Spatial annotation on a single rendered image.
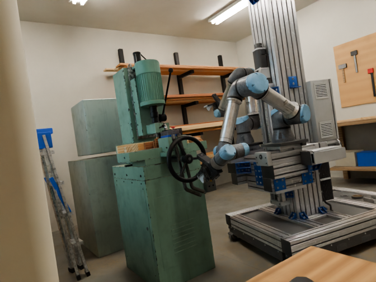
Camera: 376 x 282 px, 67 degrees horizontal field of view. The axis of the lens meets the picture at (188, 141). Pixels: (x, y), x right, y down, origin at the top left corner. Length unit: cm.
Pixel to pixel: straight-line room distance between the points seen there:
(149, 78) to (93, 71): 246
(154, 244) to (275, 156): 95
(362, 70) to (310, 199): 270
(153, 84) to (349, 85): 335
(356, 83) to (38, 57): 431
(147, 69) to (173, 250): 120
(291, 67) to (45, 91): 305
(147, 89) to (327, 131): 138
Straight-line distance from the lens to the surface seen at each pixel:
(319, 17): 512
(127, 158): 179
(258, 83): 163
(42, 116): 412
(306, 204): 237
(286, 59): 233
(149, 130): 206
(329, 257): 100
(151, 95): 198
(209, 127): 459
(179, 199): 194
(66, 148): 413
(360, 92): 469
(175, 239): 197
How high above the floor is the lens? 94
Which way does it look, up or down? 1 degrees down
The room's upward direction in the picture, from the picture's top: 8 degrees counter-clockwise
